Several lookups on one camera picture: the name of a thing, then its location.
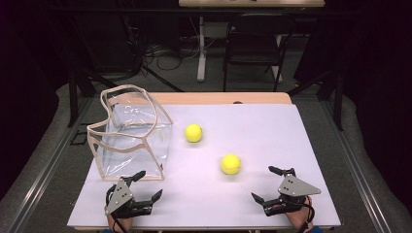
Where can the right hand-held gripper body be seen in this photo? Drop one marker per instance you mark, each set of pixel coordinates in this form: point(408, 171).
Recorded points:
point(296, 187)

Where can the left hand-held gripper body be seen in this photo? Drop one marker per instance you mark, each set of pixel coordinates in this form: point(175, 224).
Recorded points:
point(119, 197)

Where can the yellow tennis ball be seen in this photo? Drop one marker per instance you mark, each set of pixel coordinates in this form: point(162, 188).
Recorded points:
point(193, 133)
point(230, 164)

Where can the clear bag with beige trim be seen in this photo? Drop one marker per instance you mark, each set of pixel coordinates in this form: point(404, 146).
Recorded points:
point(139, 129)

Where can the person's left hand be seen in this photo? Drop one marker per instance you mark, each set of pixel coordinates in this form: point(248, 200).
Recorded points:
point(124, 223)

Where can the person's right hand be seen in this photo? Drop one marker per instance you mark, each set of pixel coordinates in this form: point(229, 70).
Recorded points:
point(299, 218)

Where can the white table mat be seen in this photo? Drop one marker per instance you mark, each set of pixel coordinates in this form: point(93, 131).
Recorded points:
point(259, 136)

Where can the black metal stand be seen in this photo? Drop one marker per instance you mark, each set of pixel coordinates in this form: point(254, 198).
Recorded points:
point(73, 97)
point(338, 103)

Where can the light wooden table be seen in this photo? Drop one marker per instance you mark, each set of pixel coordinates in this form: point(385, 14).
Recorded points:
point(210, 97)

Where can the black folding chair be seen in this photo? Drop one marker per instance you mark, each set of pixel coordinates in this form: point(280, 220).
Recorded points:
point(252, 48)

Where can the background desk with white legs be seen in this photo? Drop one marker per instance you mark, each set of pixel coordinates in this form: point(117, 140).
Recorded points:
point(201, 58)

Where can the grey metal floor rail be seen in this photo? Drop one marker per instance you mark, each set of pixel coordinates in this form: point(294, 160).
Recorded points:
point(51, 161)
point(353, 161)

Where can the small black floor frame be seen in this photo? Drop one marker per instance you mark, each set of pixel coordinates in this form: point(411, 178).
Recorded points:
point(75, 142)

